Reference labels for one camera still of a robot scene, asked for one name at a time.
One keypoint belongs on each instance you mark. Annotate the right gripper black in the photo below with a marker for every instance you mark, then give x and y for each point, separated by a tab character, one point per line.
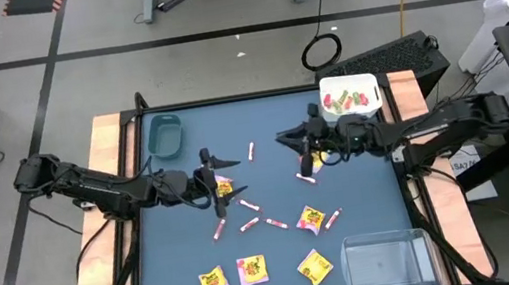
354	135

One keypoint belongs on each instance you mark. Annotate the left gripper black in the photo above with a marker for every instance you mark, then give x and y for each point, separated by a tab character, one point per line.
177	187

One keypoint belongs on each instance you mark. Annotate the yellow Sour Patch candy packet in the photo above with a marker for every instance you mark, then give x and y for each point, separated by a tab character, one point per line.
253	270
320	162
214	283
225	186
314	267
311	219

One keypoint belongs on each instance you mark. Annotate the red gummy candy bag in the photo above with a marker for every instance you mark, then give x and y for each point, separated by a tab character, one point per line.
364	99
350	104
327	100

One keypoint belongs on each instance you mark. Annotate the green gummy candy bag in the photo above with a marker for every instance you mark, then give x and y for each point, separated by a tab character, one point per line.
357	98
340	101

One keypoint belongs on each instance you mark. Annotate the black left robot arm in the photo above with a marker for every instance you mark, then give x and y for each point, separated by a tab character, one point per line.
99	188

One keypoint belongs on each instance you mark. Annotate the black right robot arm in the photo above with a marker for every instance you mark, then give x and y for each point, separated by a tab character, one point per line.
438	122

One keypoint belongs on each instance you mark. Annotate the red white Smarties candy roll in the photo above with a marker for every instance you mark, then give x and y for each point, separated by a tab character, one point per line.
333	219
249	205
249	224
306	178
219	229
277	223
251	151

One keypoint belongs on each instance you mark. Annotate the teal plastic bin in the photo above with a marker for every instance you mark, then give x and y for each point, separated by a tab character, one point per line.
165	136

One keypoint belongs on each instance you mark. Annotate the white plastic bin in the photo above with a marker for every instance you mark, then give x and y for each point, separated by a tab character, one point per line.
349	82

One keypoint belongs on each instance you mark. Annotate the black perforated computer case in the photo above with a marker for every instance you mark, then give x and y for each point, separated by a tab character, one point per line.
384	60

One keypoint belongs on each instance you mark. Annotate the light wooden table side board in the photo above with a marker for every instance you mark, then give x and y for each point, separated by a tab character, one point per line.
93	247
457	213

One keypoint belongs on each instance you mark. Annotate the clear plastic bin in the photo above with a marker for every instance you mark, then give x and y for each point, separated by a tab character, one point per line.
389	266

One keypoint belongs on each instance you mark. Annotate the white paper sheet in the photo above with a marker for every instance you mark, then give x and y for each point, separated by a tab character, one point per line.
481	187

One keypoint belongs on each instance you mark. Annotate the black power strip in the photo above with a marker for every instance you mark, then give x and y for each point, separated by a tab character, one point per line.
174	1

